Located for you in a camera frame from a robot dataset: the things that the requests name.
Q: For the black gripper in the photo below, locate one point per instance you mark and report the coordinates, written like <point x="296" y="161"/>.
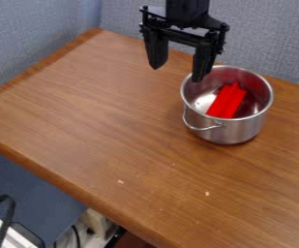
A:
<point x="184" y="14"/>

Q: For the red rectangular block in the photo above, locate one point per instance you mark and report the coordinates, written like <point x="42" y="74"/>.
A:
<point x="227" y="101"/>

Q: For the stainless steel pot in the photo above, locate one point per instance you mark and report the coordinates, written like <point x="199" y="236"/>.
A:
<point x="198" y="95"/>

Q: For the cream white object under table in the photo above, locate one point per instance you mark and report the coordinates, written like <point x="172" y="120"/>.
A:
<point x="98" y="223"/>

